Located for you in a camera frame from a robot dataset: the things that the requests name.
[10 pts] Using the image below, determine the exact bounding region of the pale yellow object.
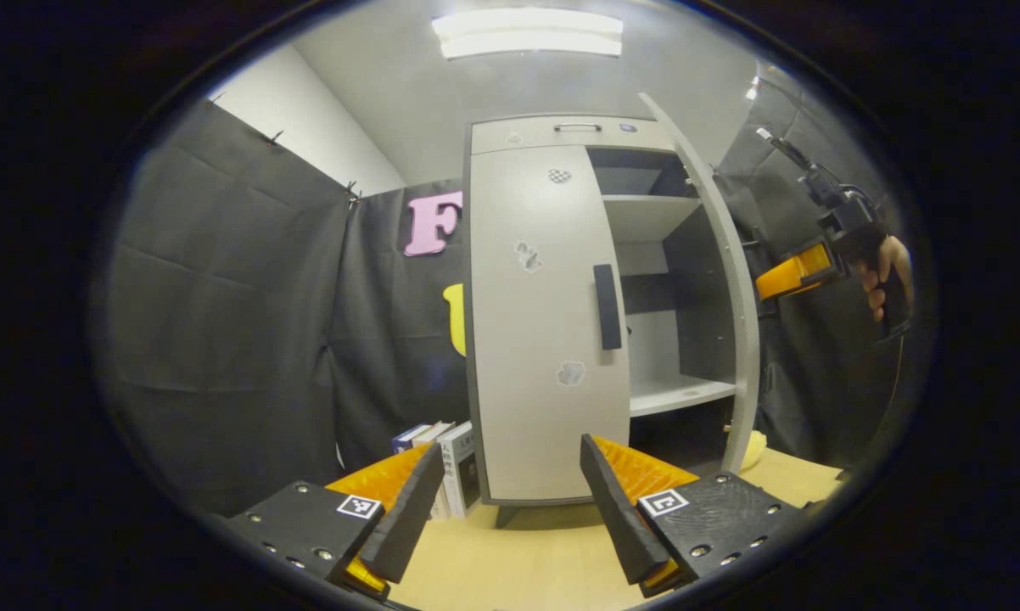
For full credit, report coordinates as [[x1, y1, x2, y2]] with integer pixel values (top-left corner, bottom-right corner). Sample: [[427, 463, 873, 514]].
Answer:
[[741, 429, 770, 472]]

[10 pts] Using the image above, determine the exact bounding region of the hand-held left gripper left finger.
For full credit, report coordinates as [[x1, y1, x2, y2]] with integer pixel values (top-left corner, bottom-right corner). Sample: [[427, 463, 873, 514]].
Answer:
[[221, 440, 447, 603]]

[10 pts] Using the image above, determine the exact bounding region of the white cabinet shelf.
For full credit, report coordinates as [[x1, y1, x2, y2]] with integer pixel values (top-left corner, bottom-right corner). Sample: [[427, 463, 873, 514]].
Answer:
[[602, 193, 702, 244], [627, 373, 737, 418]]

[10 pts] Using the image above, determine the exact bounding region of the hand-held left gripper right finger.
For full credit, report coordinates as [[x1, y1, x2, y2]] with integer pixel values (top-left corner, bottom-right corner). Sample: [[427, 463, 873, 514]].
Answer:
[[580, 434, 808, 599]]

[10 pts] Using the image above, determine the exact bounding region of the black backdrop cloth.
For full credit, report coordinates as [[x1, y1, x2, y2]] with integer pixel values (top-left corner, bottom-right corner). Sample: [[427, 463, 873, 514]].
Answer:
[[94, 64, 922, 519]]

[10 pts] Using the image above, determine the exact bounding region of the grey double-door shoe cabinet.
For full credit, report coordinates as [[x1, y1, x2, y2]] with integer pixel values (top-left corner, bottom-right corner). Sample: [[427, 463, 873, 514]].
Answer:
[[462, 115, 761, 529]]

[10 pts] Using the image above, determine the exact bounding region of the white box with dark print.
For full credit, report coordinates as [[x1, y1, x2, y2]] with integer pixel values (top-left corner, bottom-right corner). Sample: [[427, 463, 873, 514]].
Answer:
[[436, 422, 481, 520]]

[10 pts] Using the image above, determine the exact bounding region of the grey shoe cabinet door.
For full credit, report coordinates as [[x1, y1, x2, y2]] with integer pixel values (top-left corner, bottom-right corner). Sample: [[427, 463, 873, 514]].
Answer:
[[469, 144, 631, 503], [640, 92, 774, 476]]

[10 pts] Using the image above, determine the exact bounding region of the long ceiling light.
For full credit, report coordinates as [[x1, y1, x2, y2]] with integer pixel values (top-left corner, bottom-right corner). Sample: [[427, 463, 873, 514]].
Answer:
[[431, 8, 625, 60]]

